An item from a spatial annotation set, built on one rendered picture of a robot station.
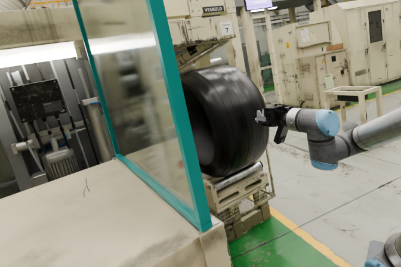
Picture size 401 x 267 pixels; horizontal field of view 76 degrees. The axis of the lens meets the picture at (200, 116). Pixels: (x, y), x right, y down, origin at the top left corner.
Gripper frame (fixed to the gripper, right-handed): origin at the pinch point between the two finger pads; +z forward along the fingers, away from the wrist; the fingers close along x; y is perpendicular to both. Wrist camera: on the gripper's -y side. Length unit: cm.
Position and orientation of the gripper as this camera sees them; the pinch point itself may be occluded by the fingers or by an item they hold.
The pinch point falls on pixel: (257, 120)
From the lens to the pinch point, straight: 121.3
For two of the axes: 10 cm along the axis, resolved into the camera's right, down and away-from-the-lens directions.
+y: -2.0, -9.6, -2.0
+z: -5.1, -0.7, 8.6
